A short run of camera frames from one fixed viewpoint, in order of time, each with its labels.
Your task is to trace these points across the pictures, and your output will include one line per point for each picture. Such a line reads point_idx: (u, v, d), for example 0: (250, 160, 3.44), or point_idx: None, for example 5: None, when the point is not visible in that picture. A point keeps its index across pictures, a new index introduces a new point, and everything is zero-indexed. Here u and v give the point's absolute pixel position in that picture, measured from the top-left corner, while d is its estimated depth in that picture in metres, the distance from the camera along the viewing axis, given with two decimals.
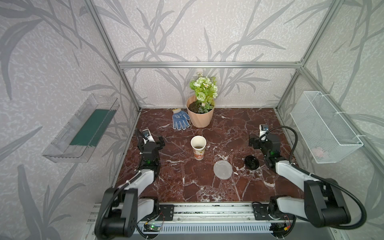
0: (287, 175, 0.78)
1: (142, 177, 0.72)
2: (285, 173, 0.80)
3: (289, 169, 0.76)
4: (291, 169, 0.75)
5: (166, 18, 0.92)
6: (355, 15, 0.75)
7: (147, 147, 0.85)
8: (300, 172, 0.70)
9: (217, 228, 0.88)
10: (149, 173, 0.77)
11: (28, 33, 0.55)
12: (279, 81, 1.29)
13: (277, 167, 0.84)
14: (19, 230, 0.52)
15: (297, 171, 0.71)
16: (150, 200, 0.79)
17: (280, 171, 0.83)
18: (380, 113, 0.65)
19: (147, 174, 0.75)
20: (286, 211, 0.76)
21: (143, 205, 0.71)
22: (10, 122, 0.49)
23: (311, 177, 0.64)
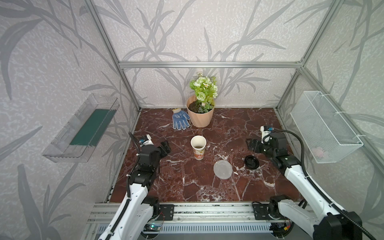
0: (299, 187, 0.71)
1: (131, 204, 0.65)
2: (297, 184, 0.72)
3: (303, 184, 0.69)
4: (305, 185, 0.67)
5: (166, 18, 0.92)
6: (355, 15, 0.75)
7: (145, 149, 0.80)
8: (318, 195, 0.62)
9: (217, 228, 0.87)
10: (141, 193, 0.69)
11: (28, 33, 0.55)
12: (279, 81, 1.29)
13: (287, 173, 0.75)
14: (19, 230, 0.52)
15: (314, 193, 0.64)
16: (148, 209, 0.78)
17: (290, 179, 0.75)
18: (380, 113, 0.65)
19: (137, 197, 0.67)
20: (286, 216, 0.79)
21: (139, 220, 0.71)
22: (10, 121, 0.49)
23: (331, 207, 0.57)
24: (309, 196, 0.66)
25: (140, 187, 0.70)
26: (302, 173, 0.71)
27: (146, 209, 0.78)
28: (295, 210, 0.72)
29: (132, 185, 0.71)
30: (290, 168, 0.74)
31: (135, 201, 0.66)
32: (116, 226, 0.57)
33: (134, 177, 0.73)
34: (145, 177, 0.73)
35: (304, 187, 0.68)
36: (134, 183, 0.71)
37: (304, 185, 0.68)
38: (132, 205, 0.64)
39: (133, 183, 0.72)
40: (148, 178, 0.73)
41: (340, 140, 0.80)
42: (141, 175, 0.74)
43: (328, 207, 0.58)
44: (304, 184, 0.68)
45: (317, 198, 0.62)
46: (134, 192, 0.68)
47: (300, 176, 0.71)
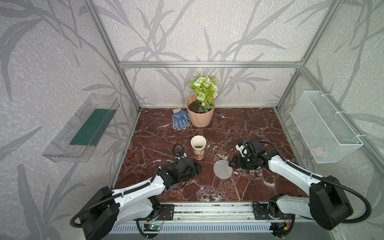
0: (283, 172, 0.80)
1: (148, 188, 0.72)
2: (281, 171, 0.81)
3: (285, 169, 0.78)
4: (288, 170, 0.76)
5: (166, 18, 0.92)
6: (355, 15, 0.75)
7: (186, 160, 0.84)
8: (300, 173, 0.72)
9: (218, 228, 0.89)
10: (158, 187, 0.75)
11: (28, 33, 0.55)
12: (279, 81, 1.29)
13: (269, 165, 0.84)
14: (20, 230, 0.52)
15: (296, 173, 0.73)
16: (149, 208, 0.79)
17: (273, 169, 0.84)
18: (380, 113, 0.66)
19: (155, 188, 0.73)
20: (287, 212, 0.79)
21: (137, 209, 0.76)
22: (10, 121, 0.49)
23: (313, 178, 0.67)
24: (294, 177, 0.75)
25: (161, 182, 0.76)
26: (281, 160, 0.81)
27: (148, 206, 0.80)
28: (293, 200, 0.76)
29: (157, 177, 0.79)
30: (270, 159, 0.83)
31: (151, 189, 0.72)
32: (127, 193, 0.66)
33: (163, 174, 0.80)
34: (168, 179, 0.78)
35: (288, 172, 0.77)
36: (160, 176, 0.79)
37: (287, 170, 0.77)
38: (146, 190, 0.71)
39: (159, 175, 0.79)
40: (169, 183, 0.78)
41: (340, 140, 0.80)
42: (168, 175, 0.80)
43: (310, 179, 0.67)
44: (286, 169, 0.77)
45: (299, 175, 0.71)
46: (155, 182, 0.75)
47: (281, 164, 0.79)
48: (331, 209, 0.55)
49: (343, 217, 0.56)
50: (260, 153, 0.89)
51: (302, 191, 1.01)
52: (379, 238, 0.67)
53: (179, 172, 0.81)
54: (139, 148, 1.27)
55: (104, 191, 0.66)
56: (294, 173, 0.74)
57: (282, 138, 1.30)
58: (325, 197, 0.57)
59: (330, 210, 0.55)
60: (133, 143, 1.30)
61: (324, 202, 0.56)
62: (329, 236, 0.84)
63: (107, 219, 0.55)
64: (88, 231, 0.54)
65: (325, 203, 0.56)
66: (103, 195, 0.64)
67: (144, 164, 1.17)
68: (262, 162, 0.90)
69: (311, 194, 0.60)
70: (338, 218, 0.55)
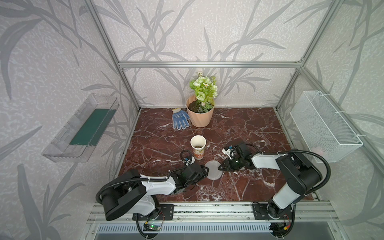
0: (262, 163, 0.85)
1: (165, 183, 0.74)
2: (261, 164, 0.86)
3: (263, 158, 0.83)
4: (265, 157, 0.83)
5: (166, 18, 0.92)
6: (355, 15, 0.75)
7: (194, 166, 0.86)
8: (272, 156, 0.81)
9: (217, 228, 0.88)
10: (170, 187, 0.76)
11: (28, 33, 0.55)
12: (279, 81, 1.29)
13: (253, 161, 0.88)
14: (19, 230, 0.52)
15: (269, 156, 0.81)
16: (151, 207, 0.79)
17: (258, 164, 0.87)
18: (380, 113, 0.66)
19: (169, 185, 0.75)
20: (283, 205, 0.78)
21: (144, 203, 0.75)
22: (10, 122, 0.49)
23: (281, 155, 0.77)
24: (271, 163, 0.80)
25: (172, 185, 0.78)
26: (259, 154, 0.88)
27: (151, 205, 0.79)
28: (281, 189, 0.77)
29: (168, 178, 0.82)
30: (253, 156, 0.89)
31: (166, 185, 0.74)
32: (151, 182, 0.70)
33: (174, 177, 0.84)
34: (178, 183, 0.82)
35: (265, 159, 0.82)
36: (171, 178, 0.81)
37: (265, 158, 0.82)
38: (163, 184, 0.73)
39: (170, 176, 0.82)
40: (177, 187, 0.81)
41: (340, 140, 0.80)
42: (178, 179, 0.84)
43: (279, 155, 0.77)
44: (265, 157, 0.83)
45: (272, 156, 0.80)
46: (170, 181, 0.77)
47: (259, 156, 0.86)
48: (295, 171, 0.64)
49: (313, 180, 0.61)
50: (247, 156, 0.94)
51: None
52: (379, 238, 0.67)
53: (187, 178, 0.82)
54: (139, 148, 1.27)
55: (133, 173, 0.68)
56: (269, 157, 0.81)
57: (282, 138, 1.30)
58: (289, 164, 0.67)
59: (295, 173, 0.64)
60: (133, 143, 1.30)
61: (289, 167, 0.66)
62: (330, 237, 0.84)
63: (132, 200, 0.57)
64: (109, 207, 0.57)
65: (290, 167, 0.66)
66: (132, 177, 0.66)
67: (144, 164, 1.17)
68: (248, 164, 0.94)
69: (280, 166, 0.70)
70: (308, 181, 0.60)
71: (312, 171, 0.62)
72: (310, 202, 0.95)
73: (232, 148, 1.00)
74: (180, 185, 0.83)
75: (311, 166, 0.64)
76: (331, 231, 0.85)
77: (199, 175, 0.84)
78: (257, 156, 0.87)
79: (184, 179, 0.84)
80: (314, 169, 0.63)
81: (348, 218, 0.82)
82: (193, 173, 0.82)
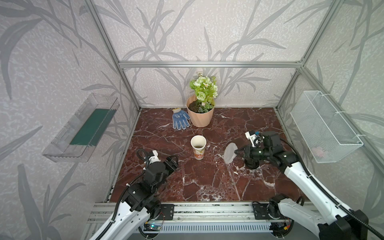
0: (300, 185, 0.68)
1: (114, 226, 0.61)
2: (298, 183, 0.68)
3: (306, 186, 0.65)
4: (310, 187, 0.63)
5: (166, 17, 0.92)
6: (355, 15, 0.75)
7: (153, 168, 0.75)
8: (324, 197, 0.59)
9: (217, 227, 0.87)
10: (126, 217, 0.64)
11: (28, 33, 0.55)
12: (279, 81, 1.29)
13: (287, 173, 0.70)
14: (19, 230, 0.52)
15: (318, 194, 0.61)
16: (144, 216, 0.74)
17: (292, 179, 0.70)
18: (380, 112, 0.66)
19: (122, 221, 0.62)
20: (288, 216, 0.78)
21: (129, 228, 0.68)
22: (10, 121, 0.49)
23: (339, 209, 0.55)
24: (314, 198, 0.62)
25: (128, 209, 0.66)
26: (304, 173, 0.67)
27: (141, 215, 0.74)
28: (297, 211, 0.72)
29: (123, 203, 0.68)
30: (290, 166, 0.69)
31: (117, 224, 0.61)
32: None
33: (130, 193, 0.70)
34: (139, 197, 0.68)
35: (307, 187, 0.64)
36: (126, 201, 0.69)
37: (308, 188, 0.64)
38: (114, 228, 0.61)
39: (125, 200, 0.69)
40: (141, 200, 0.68)
41: (340, 140, 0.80)
42: (137, 192, 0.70)
43: (336, 209, 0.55)
44: (308, 187, 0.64)
45: (322, 199, 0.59)
46: (120, 215, 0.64)
47: (302, 176, 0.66)
48: None
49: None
50: (276, 153, 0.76)
51: (301, 192, 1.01)
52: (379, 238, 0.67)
53: (150, 183, 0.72)
54: (139, 148, 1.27)
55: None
56: (316, 193, 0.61)
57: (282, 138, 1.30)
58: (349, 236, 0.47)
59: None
60: (133, 143, 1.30)
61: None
62: None
63: None
64: None
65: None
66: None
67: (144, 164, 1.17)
68: (277, 164, 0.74)
69: (331, 225, 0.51)
70: None
71: None
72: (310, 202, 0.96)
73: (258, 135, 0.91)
74: (145, 193, 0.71)
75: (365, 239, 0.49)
76: None
77: (164, 173, 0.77)
78: (297, 166, 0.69)
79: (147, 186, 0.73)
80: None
81: None
82: (155, 175, 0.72)
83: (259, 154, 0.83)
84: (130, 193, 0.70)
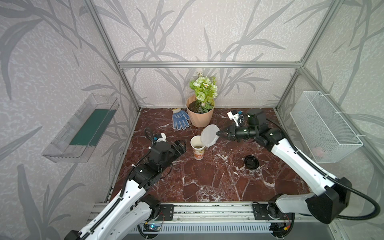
0: (287, 161, 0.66)
1: (121, 204, 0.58)
2: (286, 159, 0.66)
3: (294, 161, 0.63)
4: (298, 162, 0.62)
5: (166, 18, 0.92)
6: (355, 15, 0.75)
7: (159, 146, 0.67)
8: (312, 170, 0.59)
9: (217, 228, 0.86)
10: (135, 195, 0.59)
11: (29, 33, 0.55)
12: (279, 81, 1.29)
13: (274, 150, 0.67)
14: (19, 231, 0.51)
15: (307, 168, 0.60)
16: (147, 211, 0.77)
17: (279, 155, 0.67)
18: (380, 113, 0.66)
19: (130, 199, 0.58)
20: (288, 212, 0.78)
21: (132, 220, 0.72)
22: (10, 122, 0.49)
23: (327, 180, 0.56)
24: (302, 172, 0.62)
25: (136, 188, 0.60)
26: (292, 149, 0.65)
27: (145, 210, 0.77)
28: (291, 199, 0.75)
29: (130, 181, 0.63)
30: (277, 144, 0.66)
31: (125, 202, 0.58)
32: (98, 225, 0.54)
33: (137, 173, 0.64)
34: (146, 176, 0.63)
35: (295, 162, 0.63)
36: (133, 180, 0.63)
37: (296, 163, 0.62)
38: (122, 206, 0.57)
39: (132, 179, 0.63)
40: (148, 179, 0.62)
41: (340, 140, 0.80)
42: (143, 172, 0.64)
43: (324, 180, 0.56)
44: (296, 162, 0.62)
45: (310, 173, 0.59)
46: (129, 192, 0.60)
47: (290, 153, 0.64)
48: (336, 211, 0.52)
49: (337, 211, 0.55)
50: (263, 132, 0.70)
51: (302, 192, 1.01)
52: (379, 238, 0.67)
53: (157, 162, 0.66)
54: (139, 148, 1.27)
55: (71, 235, 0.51)
56: (304, 168, 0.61)
57: None
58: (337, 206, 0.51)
59: (336, 212, 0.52)
60: (133, 143, 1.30)
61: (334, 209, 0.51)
62: (329, 236, 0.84)
63: None
64: None
65: (335, 206, 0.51)
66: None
67: None
68: (264, 143, 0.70)
69: (322, 198, 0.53)
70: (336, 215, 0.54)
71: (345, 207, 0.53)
72: None
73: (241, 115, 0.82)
74: (152, 173, 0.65)
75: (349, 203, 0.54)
76: (331, 231, 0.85)
77: (170, 152, 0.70)
78: (284, 143, 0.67)
79: (153, 165, 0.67)
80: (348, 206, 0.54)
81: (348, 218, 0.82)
82: (161, 153, 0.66)
83: (245, 134, 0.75)
84: (136, 173, 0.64)
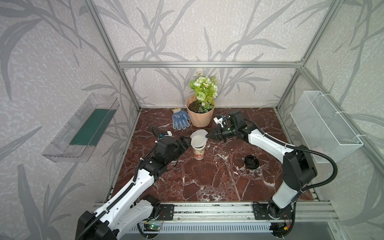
0: (260, 145, 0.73)
1: (133, 189, 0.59)
2: (258, 143, 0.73)
3: (264, 142, 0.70)
4: (266, 142, 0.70)
5: (166, 18, 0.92)
6: (355, 15, 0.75)
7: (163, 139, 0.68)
8: (275, 143, 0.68)
9: (217, 228, 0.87)
10: (146, 181, 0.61)
11: (28, 33, 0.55)
12: (279, 81, 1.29)
13: (249, 139, 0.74)
14: (19, 230, 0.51)
15: (272, 143, 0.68)
16: (149, 207, 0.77)
17: (252, 141, 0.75)
18: (380, 112, 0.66)
19: (142, 184, 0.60)
20: (285, 205, 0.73)
21: (137, 213, 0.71)
22: (10, 121, 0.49)
23: (286, 148, 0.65)
24: (272, 150, 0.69)
25: (147, 174, 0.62)
26: (259, 133, 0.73)
27: (147, 206, 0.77)
28: (279, 188, 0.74)
29: (141, 170, 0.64)
30: (250, 133, 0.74)
31: (138, 187, 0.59)
32: (113, 205, 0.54)
33: (146, 164, 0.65)
34: (155, 166, 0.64)
35: (265, 143, 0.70)
36: (144, 168, 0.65)
37: (265, 142, 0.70)
38: (134, 191, 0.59)
39: (143, 168, 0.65)
40: (157, 169, 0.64)
41: (340, 140, 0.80)
42: (152, 163, 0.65)
43: (284, 149, 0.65)
44: (265, 141, 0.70)
45: (274, 146, 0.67)
46: (140, 178, 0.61)
47: (260, 137, 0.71)
48: (300, 173, 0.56)
49: (309, 180, 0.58)
50: (241, 127, 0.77)
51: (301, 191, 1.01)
52: (379, 237, 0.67)
53: (163, 154, 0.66)
54: (139, 148, 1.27)
55: (85, 216, 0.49)
56: (271, 145, 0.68)
57: (282, 138, 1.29)
58: (296, 164, 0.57)
59: (300, 173, 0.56)
60: (133, 143, 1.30)
61: (295, 169, 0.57)
62: (329, 236, 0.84)
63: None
64: None
65: (296, 169, 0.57)
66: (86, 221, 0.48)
67: None
68: (241, 136, 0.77)
69: (284, 162, 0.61)
70: (305, 179, 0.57)
71: (311, 171, 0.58)
72: (309, 201, 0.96)
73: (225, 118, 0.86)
74: (160, 164, 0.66)
75: (312, 166, 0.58)
76: (330, 231, 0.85)
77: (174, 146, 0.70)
78: (256, 131, 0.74)
79: (160, 157, 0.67)
80: (313, 169, 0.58)
81: (348, 218, 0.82)
82: (167, 146, 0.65)
83: (229, 133, 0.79)
84: (144, 165, 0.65)
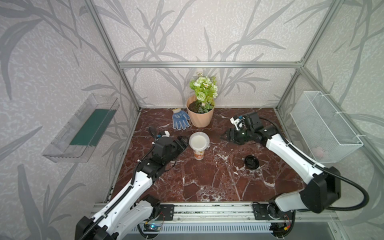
0: (282, 155, 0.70)
1: (132, 192, 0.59)
2: (279, 153, 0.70)
3: (286, 153, 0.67)
4: (289, 153, 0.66)
5: (166, 18, 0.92)
6: (355, 15, 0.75)
7: (161, 140, 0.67)
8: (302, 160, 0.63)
9: (217, 228, 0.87)
10: (145, 184, 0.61)
11: (28, 33, 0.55)
12: (279, 81, 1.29)
13: (269, 145, 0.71)
14: (19, 230, 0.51)
15: (298, 159, 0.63)
16: (149, 208, 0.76)
17: (272, 148, 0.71)
18: (380, 113, 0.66)
19: (140, 187, 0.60)
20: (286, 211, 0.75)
21: (138, 214, 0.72)
22: (10, 121, 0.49)
23: (315, 169, 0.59)
24: (294, 163, 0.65)
25: (145, 177, 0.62)
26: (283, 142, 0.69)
27: (146, 206, 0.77)
28: (289, 194, 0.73)
29: (139, 172, 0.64)
30: (271, 138, 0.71)
31: (136, 190, 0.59)
32: (111, 209, 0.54)
33: (144, 166, 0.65)
34: (153, 168, 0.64)
35: (288, 155, 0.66)
36: (142, 171, 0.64)
37: (287, 154, 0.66)
38: (132, 194, 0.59)
39: (140, 170, 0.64)
40: (155, 171, 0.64)
41: (340, 140, 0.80)
42: (150, 165, 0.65)
43: (312, 169, 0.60)
44: (287, 153, 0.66)
45: (301, 163, 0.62)
46: (138, 181, 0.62)
47: (281, 145, 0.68)
48: (325, 200, 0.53)
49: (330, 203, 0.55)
50: (258, 129, 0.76)
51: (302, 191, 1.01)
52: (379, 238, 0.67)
53: (161, 155, 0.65)
54: (139, 148, 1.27)
55: (83, 221, 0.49)
56: (296, 159, 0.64)
57: None
58: (325, 192, 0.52)
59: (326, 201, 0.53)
60: (133, 143, 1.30)
61: (322, 196, 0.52)
62: (329, 237, 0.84)
63: None
64: None
65: (323, 196, 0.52)
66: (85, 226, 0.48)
67: None
68: (259, 138, 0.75)
69: (310, 185, 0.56)
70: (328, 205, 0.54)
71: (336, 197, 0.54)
72: None
73: (241, 119, 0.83)
74: (158, 165, 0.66)
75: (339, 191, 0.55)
76: (331, 231, 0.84)
77: (172, 146, 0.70)
78: (277, 138, 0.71)
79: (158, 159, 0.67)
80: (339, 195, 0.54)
81: (348, 218, 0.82)
82: (164, 147, 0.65)
83: (243, 136, 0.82)
84: (143, 166, 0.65)
